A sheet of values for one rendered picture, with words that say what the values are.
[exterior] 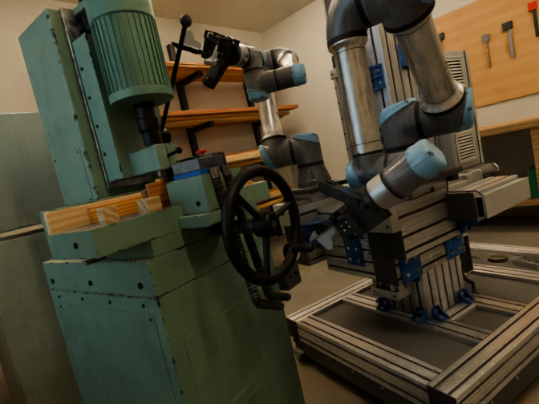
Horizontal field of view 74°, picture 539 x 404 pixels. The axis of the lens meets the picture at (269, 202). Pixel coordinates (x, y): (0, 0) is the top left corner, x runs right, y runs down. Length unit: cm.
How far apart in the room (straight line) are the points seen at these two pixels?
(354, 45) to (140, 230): 64
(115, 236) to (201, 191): 21
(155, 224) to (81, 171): 43
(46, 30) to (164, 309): 88
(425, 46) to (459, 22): 303
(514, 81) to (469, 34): 58
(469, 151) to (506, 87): 222
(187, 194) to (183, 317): 29
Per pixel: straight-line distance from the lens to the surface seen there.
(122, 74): 106
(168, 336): 90
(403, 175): 75
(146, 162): 108
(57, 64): 127
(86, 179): 121
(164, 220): 87
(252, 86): 132
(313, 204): 149
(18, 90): 354
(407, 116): 116
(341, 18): 92
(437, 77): 104
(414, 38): 96
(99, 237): 79
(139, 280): 89
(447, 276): 164
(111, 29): 110
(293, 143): 154
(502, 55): 388
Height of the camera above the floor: 95
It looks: 6 degrees down
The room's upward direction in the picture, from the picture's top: 12 degrees counter-clockwise
